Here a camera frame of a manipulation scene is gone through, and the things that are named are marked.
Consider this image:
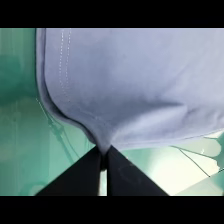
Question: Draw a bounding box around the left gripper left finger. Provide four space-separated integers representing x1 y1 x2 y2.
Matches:
35 145 103 197

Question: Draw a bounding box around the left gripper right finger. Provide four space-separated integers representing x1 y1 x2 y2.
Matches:
105 144 170 197

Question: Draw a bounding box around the light blue shirt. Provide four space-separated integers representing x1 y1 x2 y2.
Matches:
35 27 224 156

